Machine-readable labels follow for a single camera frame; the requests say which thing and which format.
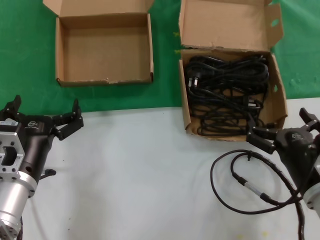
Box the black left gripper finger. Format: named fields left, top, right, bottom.
left=0, top=94, right=26, bottom=124
left=51, top=98, right=84, bottom=141

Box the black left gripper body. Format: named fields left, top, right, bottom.
left=17, top=114, right=55, bottom=183

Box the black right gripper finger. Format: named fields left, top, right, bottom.
left=246, top=113, right=280, bottom=155
left=299, top=107, right=320, bottom=137

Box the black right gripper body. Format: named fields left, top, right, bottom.
left=273, top=127, right=320, bottom=196

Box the shallow open cardboard box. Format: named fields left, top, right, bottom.
left=42, top=0, right=156, bottom=88

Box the cardboard box with torn lid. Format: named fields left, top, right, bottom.
left=178, top=0, right=289, bottom=143

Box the green table cloth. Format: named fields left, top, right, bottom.
left=0, top=0, right=320, bottom=118

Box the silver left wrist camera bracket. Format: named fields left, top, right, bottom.
left=0, top=121, right=26, bottom=176

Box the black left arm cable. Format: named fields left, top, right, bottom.
left=37, top=168, right=57, bottom=181

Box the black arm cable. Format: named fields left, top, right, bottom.
left=37, top=168, right=57, bottom=181
left=210, top=149, right=309, bottom=240

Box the black coiled power cable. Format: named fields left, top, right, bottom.
left=188, top=55, right=267, bottom=69
left=196, top=106, right=276, bottom=138
left=199, top=72, right=270, bottom=88
left=187, top=86, right=270, bottom=110

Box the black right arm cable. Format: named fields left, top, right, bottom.
left=210, top=149, right=309, bottom=240

